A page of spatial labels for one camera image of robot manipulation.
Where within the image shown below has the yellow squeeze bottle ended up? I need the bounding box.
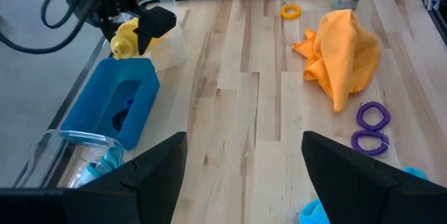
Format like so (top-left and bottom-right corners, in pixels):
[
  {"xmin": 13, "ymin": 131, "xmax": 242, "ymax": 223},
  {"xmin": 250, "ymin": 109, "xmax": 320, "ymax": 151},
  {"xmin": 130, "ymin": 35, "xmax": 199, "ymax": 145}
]
[{"xmin": 110, "ymin": 17, "xmax": 166, "ymax": 61}]

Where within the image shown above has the black coil wristband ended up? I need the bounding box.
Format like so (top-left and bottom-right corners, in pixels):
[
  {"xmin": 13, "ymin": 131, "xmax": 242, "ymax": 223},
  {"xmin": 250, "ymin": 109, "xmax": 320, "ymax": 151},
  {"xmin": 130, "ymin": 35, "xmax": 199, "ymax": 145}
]
[{"xmin": 112, "ymin": 110, "xmax": 131, "ymax": 132}]

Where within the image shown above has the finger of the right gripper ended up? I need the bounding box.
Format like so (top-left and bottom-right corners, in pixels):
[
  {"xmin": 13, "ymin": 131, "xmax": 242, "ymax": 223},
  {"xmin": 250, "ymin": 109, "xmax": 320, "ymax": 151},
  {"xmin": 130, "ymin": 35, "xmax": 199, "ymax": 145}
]
[{"xmin": 134, "ymin": 6, "xmax": 177, "ymax": 56}]

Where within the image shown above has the orange towel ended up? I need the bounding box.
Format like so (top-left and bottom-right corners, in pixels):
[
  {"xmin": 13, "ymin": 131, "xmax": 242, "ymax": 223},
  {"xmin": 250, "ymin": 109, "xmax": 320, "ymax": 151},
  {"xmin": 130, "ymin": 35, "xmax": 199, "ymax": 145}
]
[{"xmin": 291, "ymin": 8, "xmax": 382, "ymax": 114}]

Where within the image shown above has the teal plastic bin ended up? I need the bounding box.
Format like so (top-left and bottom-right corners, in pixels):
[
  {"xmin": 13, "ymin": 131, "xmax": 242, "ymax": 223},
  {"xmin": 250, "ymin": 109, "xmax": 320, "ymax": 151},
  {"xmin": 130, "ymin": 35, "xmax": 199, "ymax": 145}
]
[{"xmin": 59, "ymin": 57, "xmax": 161, "ymax": 151}]

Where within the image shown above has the clear plastic bin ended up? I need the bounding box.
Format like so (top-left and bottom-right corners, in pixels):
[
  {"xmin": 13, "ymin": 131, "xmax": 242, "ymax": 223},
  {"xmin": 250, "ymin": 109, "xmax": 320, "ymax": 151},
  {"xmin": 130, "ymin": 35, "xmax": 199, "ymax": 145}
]
[
  {"xmin": 138, "ymin": 0, "xmax": 190, "ymax": 73},
  {"xmin": 15, "ymin": 129, "xmax": 125, "ymax": 191}
]

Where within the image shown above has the black cable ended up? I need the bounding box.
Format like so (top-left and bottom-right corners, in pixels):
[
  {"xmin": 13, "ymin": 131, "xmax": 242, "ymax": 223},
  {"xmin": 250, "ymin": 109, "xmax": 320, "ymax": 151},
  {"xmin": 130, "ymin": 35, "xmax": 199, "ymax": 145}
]
[{"xmin": 0, "ymin": 0, "xmax": 105, "ymax": 56}]

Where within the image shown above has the purple coil wristband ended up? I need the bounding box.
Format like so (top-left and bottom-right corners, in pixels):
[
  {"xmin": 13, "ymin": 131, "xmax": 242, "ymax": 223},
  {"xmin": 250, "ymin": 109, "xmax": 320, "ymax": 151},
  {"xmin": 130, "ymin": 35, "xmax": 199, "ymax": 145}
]
[
  {"xmin": 356, "ymin": 100, "xmax": 392, "ymax": 133},
  {"xmin": 123, "ymin": 97, "xmax": 135, "ymax": 114},
  {"xmin": 350, "ymin": 129, "xmax": 390, "ymax": 158}
]

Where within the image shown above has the pale blue towel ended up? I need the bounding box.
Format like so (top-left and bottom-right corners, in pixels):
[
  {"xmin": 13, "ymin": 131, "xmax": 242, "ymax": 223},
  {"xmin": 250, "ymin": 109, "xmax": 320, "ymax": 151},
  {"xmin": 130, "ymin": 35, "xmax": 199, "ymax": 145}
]
[{"xmin": 74, "ymin": 146, "xmax": 124, "ymax": 187}]

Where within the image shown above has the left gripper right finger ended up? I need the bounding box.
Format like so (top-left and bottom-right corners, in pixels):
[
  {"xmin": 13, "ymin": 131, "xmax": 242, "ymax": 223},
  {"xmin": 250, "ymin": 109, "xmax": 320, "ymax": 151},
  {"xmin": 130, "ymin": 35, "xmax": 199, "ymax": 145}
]
[{"xmin": 301, "ymin": 130, "xmax": 447, "ymax": 224}]

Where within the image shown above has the cyan microfiber towel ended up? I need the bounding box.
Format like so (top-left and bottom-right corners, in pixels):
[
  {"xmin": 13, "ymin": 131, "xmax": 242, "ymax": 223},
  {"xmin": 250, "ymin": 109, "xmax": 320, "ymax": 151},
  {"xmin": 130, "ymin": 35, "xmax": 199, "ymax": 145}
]
[{"xmin": 298, "ymin": 166, "xmax": 429, "ymax": 224}]

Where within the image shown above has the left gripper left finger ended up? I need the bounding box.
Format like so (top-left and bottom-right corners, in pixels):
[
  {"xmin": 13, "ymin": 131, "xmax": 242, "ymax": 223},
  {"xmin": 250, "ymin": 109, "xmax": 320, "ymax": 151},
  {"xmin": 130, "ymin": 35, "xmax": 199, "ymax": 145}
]
[{"xmin": 79, "ymin": 131, "xmax": 189, "ymax": 224}]

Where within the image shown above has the yellow-orange coil wristband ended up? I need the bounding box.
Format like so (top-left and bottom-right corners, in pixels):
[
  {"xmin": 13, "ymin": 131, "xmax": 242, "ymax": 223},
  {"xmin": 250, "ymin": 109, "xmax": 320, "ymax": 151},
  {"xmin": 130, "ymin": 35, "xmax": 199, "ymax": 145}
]
[{"xmin": 279, "ymin": 2, "xmax": 302, "ymax": 21}]

